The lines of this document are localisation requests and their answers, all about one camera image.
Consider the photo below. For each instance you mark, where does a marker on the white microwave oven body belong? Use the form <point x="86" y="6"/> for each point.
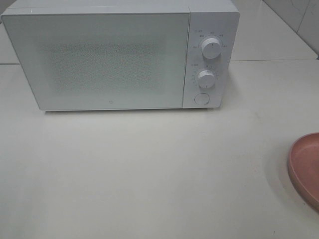
<point x="221" y="22"/>

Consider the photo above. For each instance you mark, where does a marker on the pink round plate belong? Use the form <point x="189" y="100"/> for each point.
<point x="303" y="168"/>

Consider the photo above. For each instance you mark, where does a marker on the white microwave door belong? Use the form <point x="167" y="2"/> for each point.
<point x="102" y="61"/>

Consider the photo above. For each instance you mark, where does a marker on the upper white power knob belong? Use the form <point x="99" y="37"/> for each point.
<point x="211" y="47"/>

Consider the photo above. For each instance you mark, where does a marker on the round white door button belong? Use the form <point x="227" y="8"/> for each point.
<point x="202" y="99"/>

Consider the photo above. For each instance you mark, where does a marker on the lower white timer knob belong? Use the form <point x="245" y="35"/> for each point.
<point x="206" y="79"/>

